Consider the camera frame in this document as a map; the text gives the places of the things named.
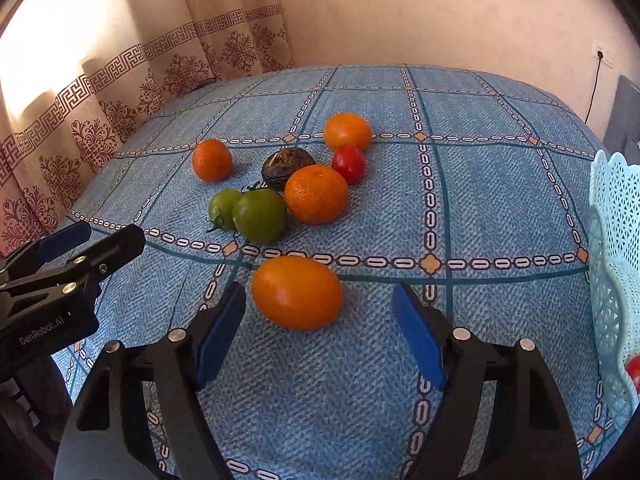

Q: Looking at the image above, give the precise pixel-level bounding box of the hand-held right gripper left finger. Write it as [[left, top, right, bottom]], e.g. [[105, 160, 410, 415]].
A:
[[57, 282, 247, 480]]

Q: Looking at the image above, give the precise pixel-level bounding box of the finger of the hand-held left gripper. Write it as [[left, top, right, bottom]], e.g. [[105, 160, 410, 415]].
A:
[[0, 220, 93, 282], [0, 224, 146, 332]]

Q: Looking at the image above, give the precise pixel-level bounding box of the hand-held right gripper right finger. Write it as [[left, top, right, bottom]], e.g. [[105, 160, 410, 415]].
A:
[[392, 284, 583, 480]]

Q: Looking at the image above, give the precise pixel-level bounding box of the smooth oval orange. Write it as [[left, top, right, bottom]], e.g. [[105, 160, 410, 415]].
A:
[[251, 255, 345, 332]]

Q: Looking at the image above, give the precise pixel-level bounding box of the small green tomato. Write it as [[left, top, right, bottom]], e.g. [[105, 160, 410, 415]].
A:
[[206, 188, 244, 234]]

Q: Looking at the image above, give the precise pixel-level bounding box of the large green tomato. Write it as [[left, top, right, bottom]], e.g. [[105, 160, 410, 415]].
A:
[[232, 188, 288, 244]]

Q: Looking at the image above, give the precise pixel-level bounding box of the small round orange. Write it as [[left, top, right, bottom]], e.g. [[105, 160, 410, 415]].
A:
[[192, 138, 234, 184]]

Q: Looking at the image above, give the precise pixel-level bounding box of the large rough orange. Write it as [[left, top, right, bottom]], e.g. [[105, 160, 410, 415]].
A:
[[284, 165, 350, 225]]

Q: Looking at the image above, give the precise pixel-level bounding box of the dark wrinkled avocado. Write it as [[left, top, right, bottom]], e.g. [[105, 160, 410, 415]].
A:
[[260, 147, 317, 192]]

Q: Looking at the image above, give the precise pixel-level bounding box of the light blue lattice basket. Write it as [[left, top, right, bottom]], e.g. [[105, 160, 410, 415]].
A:
[[587, 150, 640, 432]]

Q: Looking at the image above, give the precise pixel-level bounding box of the flattish orange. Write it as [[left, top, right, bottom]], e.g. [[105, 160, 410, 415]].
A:
[[323, 112, 374, 153]]

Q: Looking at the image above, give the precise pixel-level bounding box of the blue checked blanket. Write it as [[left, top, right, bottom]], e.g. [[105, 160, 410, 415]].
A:
[[50, 63, 619, 480]]

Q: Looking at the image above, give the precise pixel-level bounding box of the beige patterned curtain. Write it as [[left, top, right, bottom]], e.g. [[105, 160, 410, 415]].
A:
[[0, 0, 297, 261]]

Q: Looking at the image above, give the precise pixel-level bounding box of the grey headboard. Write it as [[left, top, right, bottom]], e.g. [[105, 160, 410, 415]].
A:
[[602, 74, 640, 162]]

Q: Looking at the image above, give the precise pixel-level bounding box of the black power cable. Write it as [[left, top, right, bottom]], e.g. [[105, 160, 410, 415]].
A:
[[583, 52, 604, 124]]

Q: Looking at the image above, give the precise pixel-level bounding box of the white wall socket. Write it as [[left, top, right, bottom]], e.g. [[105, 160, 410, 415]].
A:
[[591, 38, 615, 67]]

